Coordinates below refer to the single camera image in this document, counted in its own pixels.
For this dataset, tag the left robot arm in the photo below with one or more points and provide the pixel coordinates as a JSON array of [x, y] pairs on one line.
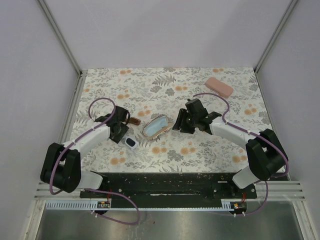
[[62, 164]]

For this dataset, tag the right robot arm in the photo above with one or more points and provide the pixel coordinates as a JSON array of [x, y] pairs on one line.
[[264, 155]]

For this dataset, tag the light blue cleaning cloth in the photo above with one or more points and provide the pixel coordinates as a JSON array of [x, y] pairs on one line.
[[156, 125]]

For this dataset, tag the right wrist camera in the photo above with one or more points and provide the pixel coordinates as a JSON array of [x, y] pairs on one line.
[[196, 110]]

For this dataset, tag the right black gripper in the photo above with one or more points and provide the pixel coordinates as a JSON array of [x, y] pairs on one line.
[[180, 123]]

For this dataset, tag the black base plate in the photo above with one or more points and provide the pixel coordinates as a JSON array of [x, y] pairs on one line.
[[180, 186]]

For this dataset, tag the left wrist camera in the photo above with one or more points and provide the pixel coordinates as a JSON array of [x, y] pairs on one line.
[[119, 117]]

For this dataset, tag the pink glasses case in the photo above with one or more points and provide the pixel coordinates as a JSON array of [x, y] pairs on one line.
[[219, 87]]

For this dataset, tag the flag print glasses case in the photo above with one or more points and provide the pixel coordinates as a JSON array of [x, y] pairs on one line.
[[165, 129]]

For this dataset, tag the white slotted cable duct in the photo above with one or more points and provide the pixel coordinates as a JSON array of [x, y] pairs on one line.
[[158, 204]]

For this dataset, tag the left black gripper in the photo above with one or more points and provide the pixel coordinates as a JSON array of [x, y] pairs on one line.
[[117, 138]]

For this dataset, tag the white frame sunglasses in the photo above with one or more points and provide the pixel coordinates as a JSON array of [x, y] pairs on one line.
[[131, 143]]

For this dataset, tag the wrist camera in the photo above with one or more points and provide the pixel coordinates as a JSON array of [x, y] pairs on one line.
[[119, 117], [196, 110]]

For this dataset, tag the floral table mat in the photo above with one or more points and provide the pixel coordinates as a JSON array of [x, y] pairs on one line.
[[150, 92]]

